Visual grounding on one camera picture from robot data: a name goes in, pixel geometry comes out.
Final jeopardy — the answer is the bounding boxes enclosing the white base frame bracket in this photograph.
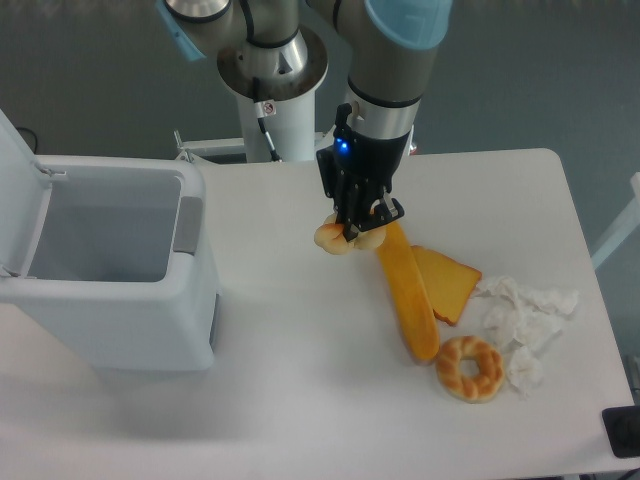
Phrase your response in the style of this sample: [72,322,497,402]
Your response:
[173,130,332,163]

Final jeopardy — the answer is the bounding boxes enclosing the small crumpled white tissue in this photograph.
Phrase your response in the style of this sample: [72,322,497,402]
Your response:
[506,346,544,398]

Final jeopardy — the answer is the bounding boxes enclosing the toast slice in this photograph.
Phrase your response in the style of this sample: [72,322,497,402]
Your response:
[411,245,482,326]

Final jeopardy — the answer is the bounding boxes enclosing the black device at table edge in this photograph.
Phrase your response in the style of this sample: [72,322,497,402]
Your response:
[601,405,639,458]

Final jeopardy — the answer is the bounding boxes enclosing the long yellow baguette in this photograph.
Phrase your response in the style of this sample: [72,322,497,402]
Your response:
[376,221,440,362]

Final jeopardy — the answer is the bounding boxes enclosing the white frame at right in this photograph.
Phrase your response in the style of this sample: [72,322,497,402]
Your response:
[591,172,639,270]

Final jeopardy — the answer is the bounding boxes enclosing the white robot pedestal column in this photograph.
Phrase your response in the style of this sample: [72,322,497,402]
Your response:
[235,92,315,138]

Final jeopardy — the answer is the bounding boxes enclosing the round braided bread ring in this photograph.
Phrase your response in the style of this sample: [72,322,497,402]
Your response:
[313,211,387,256]
[434,335,506,404]

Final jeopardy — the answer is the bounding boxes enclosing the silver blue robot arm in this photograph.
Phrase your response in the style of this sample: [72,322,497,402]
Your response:
[159,1,451,254]

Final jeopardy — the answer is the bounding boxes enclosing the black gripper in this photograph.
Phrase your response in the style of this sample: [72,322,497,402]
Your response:
[316,103,409,242]

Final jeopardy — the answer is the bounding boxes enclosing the black cable on pedestal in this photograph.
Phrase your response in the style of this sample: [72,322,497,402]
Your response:
[251,77,284,162]

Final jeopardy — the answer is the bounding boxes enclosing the white trash can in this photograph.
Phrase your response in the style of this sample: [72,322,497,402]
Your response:
[1,119,220,372]

